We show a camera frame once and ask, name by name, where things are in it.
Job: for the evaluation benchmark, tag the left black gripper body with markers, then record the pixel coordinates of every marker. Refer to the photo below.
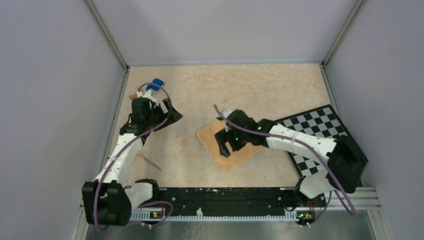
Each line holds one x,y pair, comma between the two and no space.
157,115

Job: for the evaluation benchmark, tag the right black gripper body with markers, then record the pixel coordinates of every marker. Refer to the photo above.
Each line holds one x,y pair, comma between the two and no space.
237,138

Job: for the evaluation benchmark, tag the orange cloth napkin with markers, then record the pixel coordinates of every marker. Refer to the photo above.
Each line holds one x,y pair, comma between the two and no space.
224,164

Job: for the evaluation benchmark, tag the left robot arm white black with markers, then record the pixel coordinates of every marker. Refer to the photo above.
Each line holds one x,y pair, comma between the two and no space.
116,165

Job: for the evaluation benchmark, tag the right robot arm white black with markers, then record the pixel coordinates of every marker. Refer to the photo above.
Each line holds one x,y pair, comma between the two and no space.
342,159

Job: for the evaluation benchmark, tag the small brown wooden piece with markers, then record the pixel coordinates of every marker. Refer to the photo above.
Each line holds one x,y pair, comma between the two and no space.
132,97

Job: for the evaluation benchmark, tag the blue toy car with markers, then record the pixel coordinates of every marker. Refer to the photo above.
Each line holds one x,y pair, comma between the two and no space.
155,85

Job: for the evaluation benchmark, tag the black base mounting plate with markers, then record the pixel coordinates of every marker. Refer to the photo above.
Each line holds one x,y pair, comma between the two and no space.
226,202

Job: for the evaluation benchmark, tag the black white checkerboard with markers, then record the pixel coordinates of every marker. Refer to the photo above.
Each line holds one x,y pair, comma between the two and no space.
322,122

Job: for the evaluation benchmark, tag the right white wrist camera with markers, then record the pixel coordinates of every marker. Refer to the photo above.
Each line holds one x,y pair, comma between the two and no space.
222,116

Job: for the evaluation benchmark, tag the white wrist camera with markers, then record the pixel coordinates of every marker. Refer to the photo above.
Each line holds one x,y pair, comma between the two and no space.
150,95
222,116

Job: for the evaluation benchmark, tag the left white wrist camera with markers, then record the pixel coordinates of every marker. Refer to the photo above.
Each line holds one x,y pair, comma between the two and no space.
150,95

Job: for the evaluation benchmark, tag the aluminium front rail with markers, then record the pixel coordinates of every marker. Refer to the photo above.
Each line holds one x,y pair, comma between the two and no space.
364,198

